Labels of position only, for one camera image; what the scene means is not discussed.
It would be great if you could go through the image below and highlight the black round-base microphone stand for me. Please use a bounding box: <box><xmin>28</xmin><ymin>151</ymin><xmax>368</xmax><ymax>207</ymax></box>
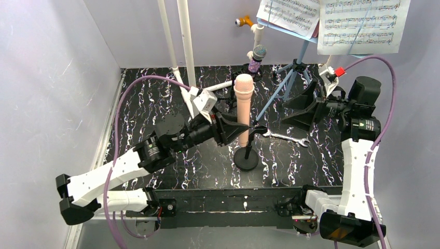
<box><xmin>233</xmin><ymin>126</ymin><xmax>268</xmax><ymax>172</ymax></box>

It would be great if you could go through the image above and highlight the pink toy microphone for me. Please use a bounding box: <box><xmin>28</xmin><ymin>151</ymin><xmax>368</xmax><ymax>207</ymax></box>
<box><xmin>237</xmin><ymin>74</ymin><xmax>254</xmax><ymax>147</ymax></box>

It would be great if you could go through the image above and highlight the purple glitter microphone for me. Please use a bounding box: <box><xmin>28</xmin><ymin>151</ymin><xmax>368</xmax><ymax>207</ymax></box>
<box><xmin>248</xmin><ymin>45</ymin><xmax>267</xmax><ymax>74</ymax></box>

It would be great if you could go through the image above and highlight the black tripod shock-mount stand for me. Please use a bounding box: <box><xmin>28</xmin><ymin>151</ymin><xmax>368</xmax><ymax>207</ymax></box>
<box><xmin>217</xmin><ymin>63</ymin><xmax>263</xmax><ymax>113</ymax></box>

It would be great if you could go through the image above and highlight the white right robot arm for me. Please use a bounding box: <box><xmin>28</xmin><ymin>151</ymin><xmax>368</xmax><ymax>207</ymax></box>
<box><xmin>277</xmin><ymin>76</ymin><xmax>386</xmax><ymax>247</ymax></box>

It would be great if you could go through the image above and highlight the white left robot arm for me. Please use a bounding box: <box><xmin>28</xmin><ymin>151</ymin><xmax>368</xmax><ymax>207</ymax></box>
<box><xmin>56</xmin><ymin>112</ymin><xmax>249</xmax><ymax>225</ymax></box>

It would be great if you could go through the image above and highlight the silver open-end wrench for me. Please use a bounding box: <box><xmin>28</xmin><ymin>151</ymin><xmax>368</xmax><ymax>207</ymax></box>
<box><xmin>263</xmin><ymin>130</ymin><xmax>310</xmax><ymax>148</ymax></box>

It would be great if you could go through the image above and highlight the blue tripod music stand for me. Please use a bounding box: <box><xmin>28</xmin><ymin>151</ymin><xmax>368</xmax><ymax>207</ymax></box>
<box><xmin>253</xmin><ymin>18</ymin><xmax>318</xmax><ymax>126</ymax></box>

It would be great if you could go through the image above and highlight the left sheet music page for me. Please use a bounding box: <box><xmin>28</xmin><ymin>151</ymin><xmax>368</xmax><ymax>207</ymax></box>
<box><xmin>256</xmin><ymin>0</ymin><xmax>320</xmax><ymax>38</ymax></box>

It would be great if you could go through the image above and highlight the sheet music page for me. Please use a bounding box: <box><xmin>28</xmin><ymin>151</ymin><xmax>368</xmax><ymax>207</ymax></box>
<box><xmin>317</xmin><ymin>0</ymin><xmax>410</xmax><ymax>56</ymax></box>
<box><xmin>256</xmin><ymin>0</ymin><xmax>320</xmax><ymax>38</ymax></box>

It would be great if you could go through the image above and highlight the right sheet music page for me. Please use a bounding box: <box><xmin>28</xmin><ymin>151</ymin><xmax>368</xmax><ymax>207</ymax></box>
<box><xmin>317</xmin><ymin>0</ymin><xmax>410</xmax><ymax>56</ymax></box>

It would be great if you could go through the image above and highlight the orange pipe valve fitting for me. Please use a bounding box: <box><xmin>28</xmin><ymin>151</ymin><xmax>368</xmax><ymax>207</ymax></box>
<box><xmin>235</xmin><ymin>15</ymin><xmax>254</xmax><ymax>27</ymax></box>

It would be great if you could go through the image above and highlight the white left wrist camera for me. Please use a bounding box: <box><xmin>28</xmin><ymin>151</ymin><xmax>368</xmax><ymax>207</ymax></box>
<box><xmin>189</xmin><ymin>87</ymin><xmax>217</xmax><ymax>123</ymax></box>

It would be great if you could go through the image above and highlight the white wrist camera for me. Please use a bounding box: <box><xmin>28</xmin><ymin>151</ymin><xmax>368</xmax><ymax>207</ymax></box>
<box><xmin>318</xmin><ymin>64</ymin><xmax>346</xmax><ymax>97</ymax></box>
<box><xmin>189</xmin><ymin>87</ymin><xmax>217</xmax><ymax>123</ymax></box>

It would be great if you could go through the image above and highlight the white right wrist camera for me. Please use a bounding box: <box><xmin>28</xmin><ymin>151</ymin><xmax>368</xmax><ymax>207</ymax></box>
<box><xmin>318</xmin><ymin>64</ymin><xmax>346</xmax><ymax>97</ymax></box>

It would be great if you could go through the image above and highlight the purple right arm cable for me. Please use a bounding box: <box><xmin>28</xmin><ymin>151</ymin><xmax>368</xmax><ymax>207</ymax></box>
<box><xmin>333</xmin><ymin>54</ymin><xmax>397</xmax><ymax>249</ymax></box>

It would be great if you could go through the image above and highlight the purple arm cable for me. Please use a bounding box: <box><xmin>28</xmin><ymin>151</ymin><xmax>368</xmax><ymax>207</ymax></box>
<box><xmin>333</xmin><ymin>54</ymin><xmax>397</xmax><ymax>249</ymax></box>
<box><xmin>103</xmin><ymin>75</ymin><xmax>192</xmax><ymax>249</ymax></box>

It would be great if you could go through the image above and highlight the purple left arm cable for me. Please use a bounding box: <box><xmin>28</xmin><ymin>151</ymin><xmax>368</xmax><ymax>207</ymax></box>
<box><xmin>103</xmin><ymin>75</ymin><xmax>192</xmax><ymax>249</ymax></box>

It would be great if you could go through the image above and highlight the white PVC pipe frame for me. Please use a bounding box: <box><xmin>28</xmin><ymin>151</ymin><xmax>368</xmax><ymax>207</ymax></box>
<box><xmin>157</xmin><ymin>0</ymin><xmax>264</xmax><ymax>118</ymax></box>

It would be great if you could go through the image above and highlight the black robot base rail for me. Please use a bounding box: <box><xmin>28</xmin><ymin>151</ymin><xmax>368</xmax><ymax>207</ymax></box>
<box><xmin>125</xmin><ymin>185</ymin><xmax>345</xmax><ymax>230</ymax></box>

